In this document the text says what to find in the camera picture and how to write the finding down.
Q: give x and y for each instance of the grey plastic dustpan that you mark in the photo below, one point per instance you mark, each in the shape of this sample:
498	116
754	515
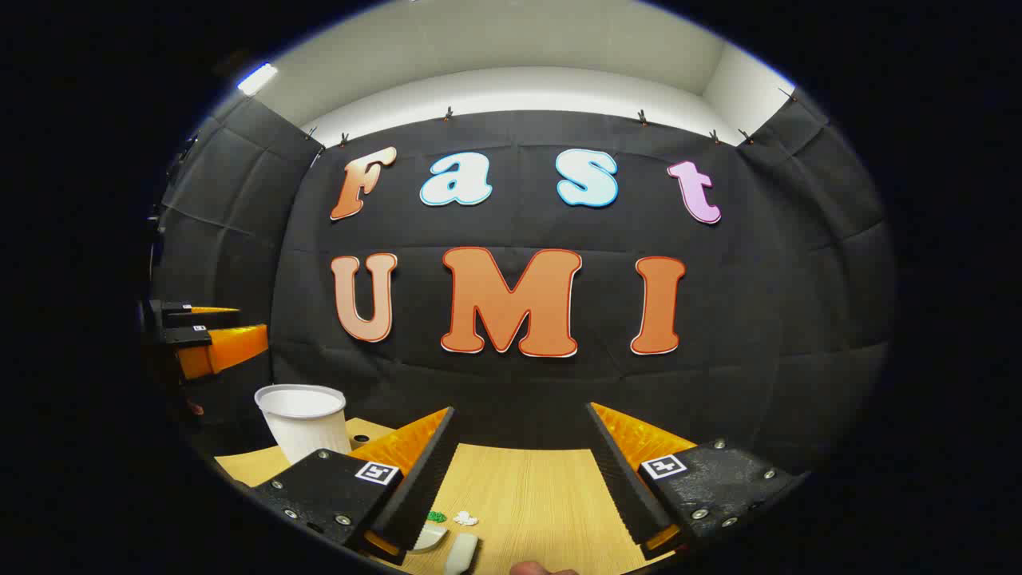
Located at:
431	537

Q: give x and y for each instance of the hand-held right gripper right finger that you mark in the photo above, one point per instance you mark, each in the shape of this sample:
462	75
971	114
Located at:
627	479

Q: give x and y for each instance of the ceiling light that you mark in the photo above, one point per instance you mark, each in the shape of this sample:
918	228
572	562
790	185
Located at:
257	79

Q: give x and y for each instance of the wooden desktop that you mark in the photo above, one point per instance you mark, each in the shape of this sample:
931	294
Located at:
527	495

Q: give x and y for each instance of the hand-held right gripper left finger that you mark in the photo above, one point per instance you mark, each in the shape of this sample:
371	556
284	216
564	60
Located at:
419	479

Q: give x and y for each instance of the white paper ball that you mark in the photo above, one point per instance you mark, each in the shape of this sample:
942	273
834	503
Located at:
465	519

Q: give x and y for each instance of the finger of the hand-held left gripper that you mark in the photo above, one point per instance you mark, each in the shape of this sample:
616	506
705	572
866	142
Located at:
231	347
188	314

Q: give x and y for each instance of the green paper ball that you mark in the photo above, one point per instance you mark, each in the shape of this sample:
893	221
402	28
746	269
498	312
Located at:
437	517

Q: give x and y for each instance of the white ribbed garbage bin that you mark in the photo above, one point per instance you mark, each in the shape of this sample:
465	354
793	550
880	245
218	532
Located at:
307	431

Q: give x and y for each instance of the small grey broom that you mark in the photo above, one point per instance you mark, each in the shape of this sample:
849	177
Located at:
461	553

